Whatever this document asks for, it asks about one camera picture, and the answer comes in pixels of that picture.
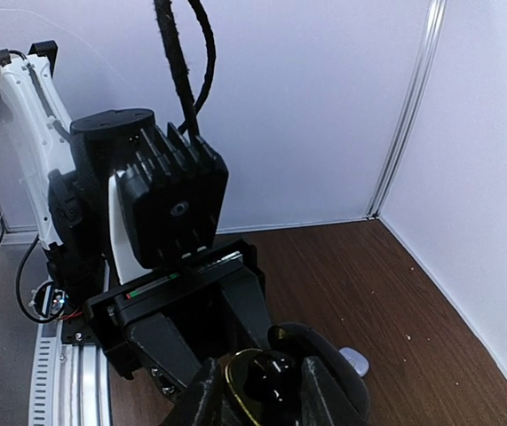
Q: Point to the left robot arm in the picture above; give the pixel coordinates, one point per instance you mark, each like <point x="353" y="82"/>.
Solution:
<point x="67" y="163"/>

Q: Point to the aluminium front rail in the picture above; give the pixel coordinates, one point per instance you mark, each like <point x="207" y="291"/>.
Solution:
<point x="69" y="383"/>

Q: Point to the black earbud charging case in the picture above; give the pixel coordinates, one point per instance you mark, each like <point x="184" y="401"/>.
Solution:
<point x="294" y="339"/>

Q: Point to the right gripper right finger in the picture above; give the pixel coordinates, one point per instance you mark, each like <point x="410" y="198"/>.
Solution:
<point x="332" y="393"/>

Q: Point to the purple earbud charging case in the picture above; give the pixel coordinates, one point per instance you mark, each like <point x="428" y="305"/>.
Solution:
<point x="357" y="360"/>

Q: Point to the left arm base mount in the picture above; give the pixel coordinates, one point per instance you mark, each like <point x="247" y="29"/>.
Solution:
<point x="50" y="305"/>

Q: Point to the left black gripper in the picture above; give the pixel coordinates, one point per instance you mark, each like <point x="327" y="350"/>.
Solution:
<point x="170" y="322"/>

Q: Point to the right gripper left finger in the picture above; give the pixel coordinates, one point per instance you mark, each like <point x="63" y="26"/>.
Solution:
<point x="201" y="404"/>

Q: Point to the left aluminium post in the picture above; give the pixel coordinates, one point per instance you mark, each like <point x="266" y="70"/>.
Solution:
<point x="410" y="107"/>

